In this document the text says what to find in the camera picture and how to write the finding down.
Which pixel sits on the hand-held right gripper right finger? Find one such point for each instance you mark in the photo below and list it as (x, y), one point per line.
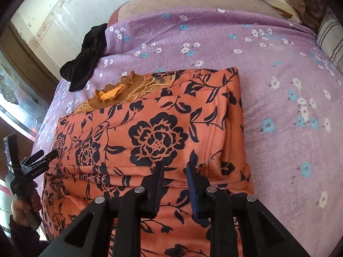
(191, 187)

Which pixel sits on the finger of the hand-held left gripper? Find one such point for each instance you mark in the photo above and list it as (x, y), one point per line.
(36, 155)
(51, 155)

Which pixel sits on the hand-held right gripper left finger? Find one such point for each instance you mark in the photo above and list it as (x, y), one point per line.
(158, 186)

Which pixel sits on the orange floral garment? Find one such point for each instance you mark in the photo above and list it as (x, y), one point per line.
(166, 128)

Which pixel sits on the person's left hand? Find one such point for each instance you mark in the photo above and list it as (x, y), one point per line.
(21, 208)

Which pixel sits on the patterned glass door panel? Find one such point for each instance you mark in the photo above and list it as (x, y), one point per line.
(16, 96)

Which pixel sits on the purple floral bed sheet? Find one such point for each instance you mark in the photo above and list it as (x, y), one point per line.
(281, 139)

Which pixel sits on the black cloth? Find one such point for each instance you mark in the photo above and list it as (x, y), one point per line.
(83, 59)

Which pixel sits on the pink bed cover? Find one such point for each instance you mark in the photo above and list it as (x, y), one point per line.
(187, 4)

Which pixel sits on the striped pillow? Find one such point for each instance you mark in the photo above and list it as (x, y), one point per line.
(332, 37)

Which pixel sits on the wooden door frame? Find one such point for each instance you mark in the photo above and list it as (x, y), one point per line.
(24, 61)

